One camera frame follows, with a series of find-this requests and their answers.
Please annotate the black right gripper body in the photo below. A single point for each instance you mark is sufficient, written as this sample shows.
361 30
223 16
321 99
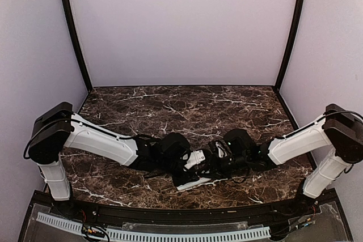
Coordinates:
223 169

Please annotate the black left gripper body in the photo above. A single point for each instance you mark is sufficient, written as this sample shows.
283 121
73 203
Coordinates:
178 181

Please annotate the white remote control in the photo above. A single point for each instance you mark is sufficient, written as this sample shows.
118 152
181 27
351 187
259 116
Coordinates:
193 184

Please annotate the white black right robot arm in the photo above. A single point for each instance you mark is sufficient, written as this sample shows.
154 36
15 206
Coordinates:
337 128

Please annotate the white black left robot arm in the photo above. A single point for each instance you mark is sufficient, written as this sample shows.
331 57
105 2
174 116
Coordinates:
60 127

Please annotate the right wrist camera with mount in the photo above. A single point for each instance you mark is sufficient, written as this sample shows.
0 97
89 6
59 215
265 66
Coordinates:
219 148

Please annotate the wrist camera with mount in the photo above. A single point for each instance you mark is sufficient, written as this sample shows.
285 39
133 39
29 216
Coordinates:
219 148
194 158

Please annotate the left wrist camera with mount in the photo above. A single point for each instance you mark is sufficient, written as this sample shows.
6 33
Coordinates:
194 158

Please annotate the black front table rail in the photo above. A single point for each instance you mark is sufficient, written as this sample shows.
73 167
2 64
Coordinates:
275 213

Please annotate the white slotted cable duct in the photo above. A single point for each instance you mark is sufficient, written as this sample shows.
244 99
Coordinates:
149 232

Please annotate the black right corner frame post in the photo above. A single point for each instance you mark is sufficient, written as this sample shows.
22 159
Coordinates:
289 44

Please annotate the black corner frame post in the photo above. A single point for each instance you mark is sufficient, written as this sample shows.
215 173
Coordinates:
289 44
76 44

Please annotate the black left corner frame post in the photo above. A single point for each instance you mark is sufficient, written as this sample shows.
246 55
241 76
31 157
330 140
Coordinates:
76 44

